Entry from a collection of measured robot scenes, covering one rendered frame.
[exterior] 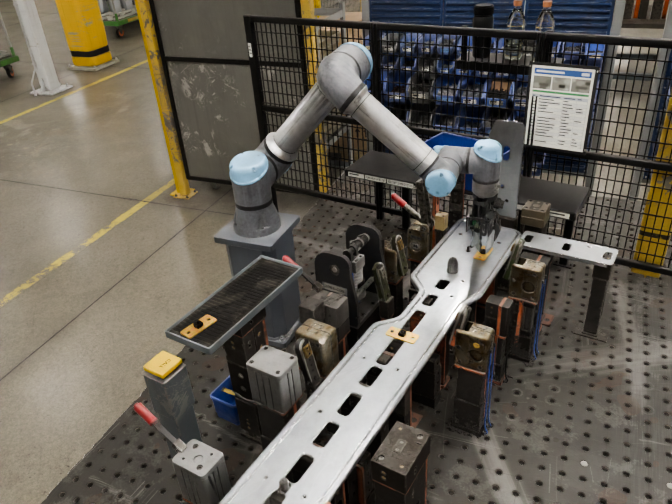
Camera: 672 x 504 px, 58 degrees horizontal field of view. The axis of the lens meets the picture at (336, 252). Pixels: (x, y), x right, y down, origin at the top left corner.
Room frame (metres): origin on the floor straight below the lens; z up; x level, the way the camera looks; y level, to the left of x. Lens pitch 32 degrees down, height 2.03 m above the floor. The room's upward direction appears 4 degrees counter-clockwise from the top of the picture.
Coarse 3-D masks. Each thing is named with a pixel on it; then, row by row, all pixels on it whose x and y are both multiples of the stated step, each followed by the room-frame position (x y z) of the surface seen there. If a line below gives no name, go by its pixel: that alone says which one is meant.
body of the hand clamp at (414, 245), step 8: (416, 224) 1.73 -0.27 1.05; (408, 232) 1.71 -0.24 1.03; (416, 232) 1.69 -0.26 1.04; (424, 232) 1.68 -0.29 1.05; (432, 232) 1.72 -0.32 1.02; (408, 240) 1.71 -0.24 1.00; (416, 240) 1.69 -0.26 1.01; (424, 240) 1.68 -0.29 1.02; (408, 248) 1.71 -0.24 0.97; (416, 248) 1.69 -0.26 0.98; (424, 248) 1.68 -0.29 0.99; (408, 256) 1.71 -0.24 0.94; (416, 256) 1.69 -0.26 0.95; (424, 256) 1.68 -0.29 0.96; (416, 264) 1.70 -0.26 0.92
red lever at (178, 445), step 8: (136, 408) 0.91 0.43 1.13; (144, 408) 0.92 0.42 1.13; (144, 416) 0.90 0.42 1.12; (152, 416) 0.91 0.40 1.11; (152, 424) 0.90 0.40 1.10; (160, 424) 0.90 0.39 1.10; (160, 432) 0.89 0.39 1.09; (168, 432) 0.89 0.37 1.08; (168, 440) 0.88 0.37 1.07; (176, 440) 0.87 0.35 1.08; (176, 448) 0.86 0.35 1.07; (184, 448) 0.86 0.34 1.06
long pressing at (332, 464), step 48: (432, 288) 1.44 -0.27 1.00; (480, 288) 1.42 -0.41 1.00; (384, 336) 1.24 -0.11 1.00; (432, 336) 1.23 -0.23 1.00; (336, 384) 1.08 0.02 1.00; (384, 384) 1.07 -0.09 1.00; (288, 432) 0.94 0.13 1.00; (336, 432) 0.93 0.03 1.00; (240, 480) 0.82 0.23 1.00; (336, 480) 0.81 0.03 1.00
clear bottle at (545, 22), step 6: (546, 0) 2.17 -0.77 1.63; (546, 6) 2.15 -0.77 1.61; (546, 12) 2.15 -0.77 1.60; (540, 18) 2.15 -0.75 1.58; (546, 18) 2.14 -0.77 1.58; (552, 18) 2.14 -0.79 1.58; (540, 24) 2.14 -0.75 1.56; (546, 24) 2.13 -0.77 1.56; (552, 24) 2.14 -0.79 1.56; (540, 30) 2.14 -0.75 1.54; (546, 30) 2.13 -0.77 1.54; (534, 48) 2.15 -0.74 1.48; (534, 54) 2.15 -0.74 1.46; (534, 60) 2.15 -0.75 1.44
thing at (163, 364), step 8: (160, 352) 1.05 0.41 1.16; (152, 360) 1.03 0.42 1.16; (160, 360) 1.02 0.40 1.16; (168, 360) 1.02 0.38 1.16; (176, 360) 1.02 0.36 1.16; (144, 368) 1.01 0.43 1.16; (152, 368) 1.00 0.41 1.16; (160, 368) 1.00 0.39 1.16; (168, 368) 1.00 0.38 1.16; (160, 376) 0.98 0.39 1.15
